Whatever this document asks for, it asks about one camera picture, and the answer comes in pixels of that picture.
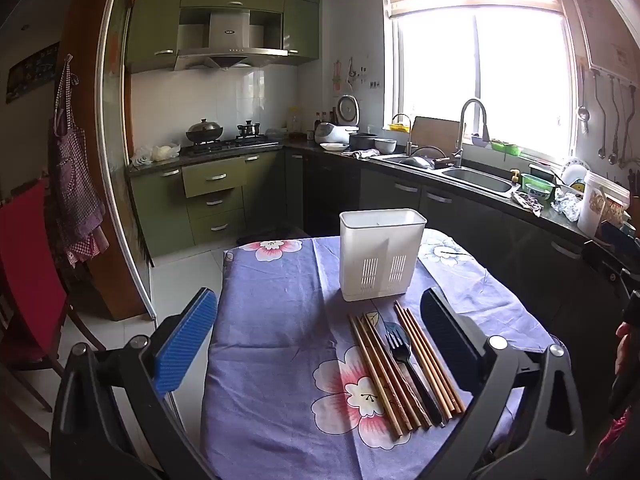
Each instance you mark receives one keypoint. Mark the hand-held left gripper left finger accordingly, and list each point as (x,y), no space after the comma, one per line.
(185,345)

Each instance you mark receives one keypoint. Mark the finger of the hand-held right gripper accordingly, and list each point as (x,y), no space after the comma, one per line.
(602,257)

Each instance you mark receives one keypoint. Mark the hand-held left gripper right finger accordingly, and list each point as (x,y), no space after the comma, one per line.
(445,340)

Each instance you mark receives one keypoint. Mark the black plastic fork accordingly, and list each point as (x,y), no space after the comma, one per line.
(400,347)

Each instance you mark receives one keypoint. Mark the white plastic utensil holder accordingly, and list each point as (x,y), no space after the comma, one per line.
(367,245)

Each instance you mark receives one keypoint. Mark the person's right hand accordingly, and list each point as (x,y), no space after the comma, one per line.
(623,335)

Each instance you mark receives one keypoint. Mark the white plastic bucket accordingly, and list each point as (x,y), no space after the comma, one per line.
(595,205)

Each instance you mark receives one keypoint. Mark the red patterned clothing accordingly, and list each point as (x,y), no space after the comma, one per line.
(620,435)

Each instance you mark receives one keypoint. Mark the purple floral tablecloth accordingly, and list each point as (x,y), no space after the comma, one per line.
(280,350)

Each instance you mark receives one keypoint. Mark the green plastic basket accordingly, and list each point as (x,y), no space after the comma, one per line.
(537,187)

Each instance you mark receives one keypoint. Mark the hanging steel ladle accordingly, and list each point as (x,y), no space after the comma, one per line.
(613,155)
(582,110)

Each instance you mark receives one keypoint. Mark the dark base cabinet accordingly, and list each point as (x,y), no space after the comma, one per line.
(450,220)

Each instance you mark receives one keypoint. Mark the green base cabinet with drawers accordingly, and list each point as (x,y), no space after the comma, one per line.
(215,200)

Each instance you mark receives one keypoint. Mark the steel kitchen sink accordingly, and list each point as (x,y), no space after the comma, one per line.
(475,180)

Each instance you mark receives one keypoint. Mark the red wooden chair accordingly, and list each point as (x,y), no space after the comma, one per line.
(30,270)

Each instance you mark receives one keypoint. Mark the white plastic bags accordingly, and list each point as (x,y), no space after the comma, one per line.
(160,152)

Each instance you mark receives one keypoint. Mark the checked apron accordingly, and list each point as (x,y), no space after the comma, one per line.
(75,185)

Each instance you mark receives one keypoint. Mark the tall steel faucet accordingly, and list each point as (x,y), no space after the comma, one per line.
(472,105)

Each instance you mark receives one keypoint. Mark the white bowl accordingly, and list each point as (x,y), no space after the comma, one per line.
(385,146)

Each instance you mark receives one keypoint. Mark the black gas stove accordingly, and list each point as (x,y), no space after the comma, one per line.
(235,145)

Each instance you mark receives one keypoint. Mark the wooden cutting board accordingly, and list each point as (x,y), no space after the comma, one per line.
(435,132)

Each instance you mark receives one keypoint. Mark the small steel faucet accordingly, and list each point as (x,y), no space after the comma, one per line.
(407,135)

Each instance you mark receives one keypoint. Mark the black wok with lid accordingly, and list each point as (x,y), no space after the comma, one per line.
(204,131)

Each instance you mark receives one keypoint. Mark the black cooking pot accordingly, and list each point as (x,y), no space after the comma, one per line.
(362,141)

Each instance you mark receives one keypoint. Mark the white plate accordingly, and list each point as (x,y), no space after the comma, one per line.
(334,147)

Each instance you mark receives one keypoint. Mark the kitchen window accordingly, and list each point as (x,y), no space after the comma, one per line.
(480,70)

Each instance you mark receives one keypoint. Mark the white rice cooker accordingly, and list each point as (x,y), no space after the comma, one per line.
(331,133)

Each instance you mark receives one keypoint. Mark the steel range hood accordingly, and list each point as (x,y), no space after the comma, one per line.
(230,35)

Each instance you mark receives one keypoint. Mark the sliding door frame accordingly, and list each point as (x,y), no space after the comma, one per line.
(112,160)

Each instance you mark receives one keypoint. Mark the white wall calendar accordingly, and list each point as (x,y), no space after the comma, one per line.
(610,20)

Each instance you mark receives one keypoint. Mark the dark wall poster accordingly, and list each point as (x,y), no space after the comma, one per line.
(32,72)

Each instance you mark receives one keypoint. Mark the green wall cabinets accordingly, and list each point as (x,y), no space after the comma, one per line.
(150,25)

